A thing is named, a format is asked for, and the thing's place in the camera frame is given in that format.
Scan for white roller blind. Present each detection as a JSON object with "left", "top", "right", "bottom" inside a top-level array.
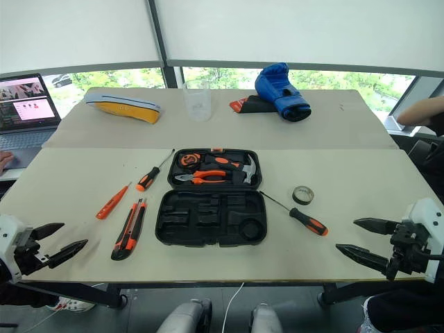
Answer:
[
  {"left": 0, "top": 0, "right": 164, "bottom": 72},
  {"left": 153, "top": 0, "right": 444, "bottom": 74}
]

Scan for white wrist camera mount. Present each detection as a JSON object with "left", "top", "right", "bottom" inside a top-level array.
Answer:
[
  {"left": 401, "top": 197, "right": 444, "bottom": 284},
  {"left": 0, "top": 214, "right": 34, "bottom": 282}
]

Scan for white thin cable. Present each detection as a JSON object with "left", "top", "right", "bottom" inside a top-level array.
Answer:
[{"left": 221, "top": 281, "right": 246, "bottom": 333}]

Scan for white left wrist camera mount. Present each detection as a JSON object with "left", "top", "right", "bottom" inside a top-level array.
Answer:
[{"left": 0, "top": 214, "right": 34, "bottom": 282}]

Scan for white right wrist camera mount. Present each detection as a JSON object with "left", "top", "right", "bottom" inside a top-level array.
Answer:
[{"left": 401, "top": 197, "right": 444, "bottom": 284}]

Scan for black orange tape measure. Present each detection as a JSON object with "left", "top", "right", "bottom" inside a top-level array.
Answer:
[{"left": 178, "top": 151, "right": 203, "bottom": 171}]

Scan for clear plastic measuring cup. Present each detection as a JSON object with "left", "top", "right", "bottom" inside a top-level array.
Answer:
[{"left": 182, "top": 80, "right": 213, "bottom": 122}]

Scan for grey window frame post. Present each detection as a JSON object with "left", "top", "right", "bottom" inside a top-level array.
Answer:
[{"left": 386, "top": 76, "right": 444, "bottom": 133}]

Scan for person's bare hand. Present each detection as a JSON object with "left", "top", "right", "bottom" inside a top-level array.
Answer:
[{"left": 0, "top": 151, "right": 15, "bottom": 175}]

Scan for person's black clothed body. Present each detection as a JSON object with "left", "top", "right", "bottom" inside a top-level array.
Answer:
[{"left": 408, "top": 117, "right": 444, "bottom": 206}]

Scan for orange voltage tester pen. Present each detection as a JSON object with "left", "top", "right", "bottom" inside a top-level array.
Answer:
[{"left": 95, "top": 181, "right": 133, "bottom": 221}]

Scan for black table leg frame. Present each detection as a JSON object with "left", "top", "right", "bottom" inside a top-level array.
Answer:
[
  {"left": 316, "top": 280, "right": 428, "bottom": 308},
  {"left": 19, "top": 280, "right": 128, "bottom": 310}
]

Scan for blue boxing glove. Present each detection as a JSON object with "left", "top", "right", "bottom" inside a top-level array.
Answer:
[{"left": 254, "top": 62, "right": 312, "bottom": 123}]

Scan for grey rounded shape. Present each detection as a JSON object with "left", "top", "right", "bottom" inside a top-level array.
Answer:
[
  {"left": 155, "top": 298, "right": 214, "bottom": 333},
  {"left": 250, "top": 302, "right": 284, "bottom": 333}
]

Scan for black electrical tape roll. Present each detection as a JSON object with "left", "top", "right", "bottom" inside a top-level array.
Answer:
[{"left": 291, "top": 185, "right": 316, "bottom": 206}]

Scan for black plastic tool case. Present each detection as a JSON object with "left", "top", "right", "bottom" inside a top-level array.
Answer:
[{"left": 155, "top": 148, "right": 268, "bottom": 248}]

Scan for white sneaker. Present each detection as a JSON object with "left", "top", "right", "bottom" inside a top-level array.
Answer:
[{"left": 46, "top": 296, "right": 96, "bottom": 314}]

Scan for black orange handled screwdriver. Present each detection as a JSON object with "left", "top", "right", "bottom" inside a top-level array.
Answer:
[
  {"left": 135, "top": 148, "right": 176, "bottom": 193},
  {"left": 259, "top": 190, "right": 329, "bottom": 237}
]

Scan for black orange utility knife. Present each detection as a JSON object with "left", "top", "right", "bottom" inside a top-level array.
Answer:
[{"left": 110, "top": 198, "right": 148, "bottom": 262}]

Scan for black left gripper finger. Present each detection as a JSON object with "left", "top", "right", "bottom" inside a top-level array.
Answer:
[
  {"left": 48, "top": 239, "right": 89, "bottom": 270},
  {"left": 33, "top": 222, "right": 66, "bottom": 241}
]

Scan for claw hammer black orange grip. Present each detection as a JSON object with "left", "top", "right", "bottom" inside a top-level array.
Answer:
[{"left": 203, "top": 153, "right": 259, "bottom": 185}]

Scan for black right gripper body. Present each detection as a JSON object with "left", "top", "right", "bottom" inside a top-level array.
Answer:
[{"left": 386, "top": 221, "right": 433, "bottom": 280}]

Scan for black red flat pad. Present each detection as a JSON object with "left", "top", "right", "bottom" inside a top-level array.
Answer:
[{"left": 229, "top": 94, "right": 279, "bottom": 115}]

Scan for orange handled pliers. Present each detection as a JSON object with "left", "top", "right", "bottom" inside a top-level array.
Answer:
[{"left": 173, "top": 169, "right": 229, "bottom": 185}]

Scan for grey laptop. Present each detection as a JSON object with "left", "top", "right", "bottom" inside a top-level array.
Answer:
[{"left": 0, "top": 72, "right": 63, "bottom": 171}]

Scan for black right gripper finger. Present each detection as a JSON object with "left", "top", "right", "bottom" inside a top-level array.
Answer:
[
  {"left": 335, "top": 244, "right": 391, "bottom": 271},
  {"left": 352, "top": 217, "right": 400, "bottom": 237}
]

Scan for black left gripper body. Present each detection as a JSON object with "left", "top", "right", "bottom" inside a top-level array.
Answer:
[{"left": 12, "top": 228, "right": 53, "bottom": 278}]

